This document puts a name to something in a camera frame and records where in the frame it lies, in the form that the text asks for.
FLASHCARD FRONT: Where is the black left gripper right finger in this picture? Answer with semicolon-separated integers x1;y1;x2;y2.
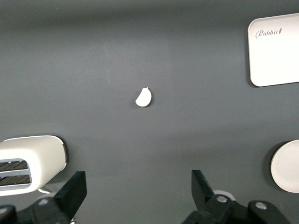
182;169;292;224

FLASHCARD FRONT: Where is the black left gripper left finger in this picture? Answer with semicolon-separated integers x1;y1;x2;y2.
0;171;87;224

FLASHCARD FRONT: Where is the round cream plate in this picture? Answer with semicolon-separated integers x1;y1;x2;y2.
271;139;299;193

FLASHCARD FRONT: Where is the beige tray at right edge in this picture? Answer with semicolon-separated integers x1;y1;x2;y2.
0;134;69;197

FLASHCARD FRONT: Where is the cream tray with Rabbit print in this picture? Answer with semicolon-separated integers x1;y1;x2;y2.
247;13;299;87

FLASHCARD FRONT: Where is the white toaster power cable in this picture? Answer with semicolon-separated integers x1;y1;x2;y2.
36;188;53;196

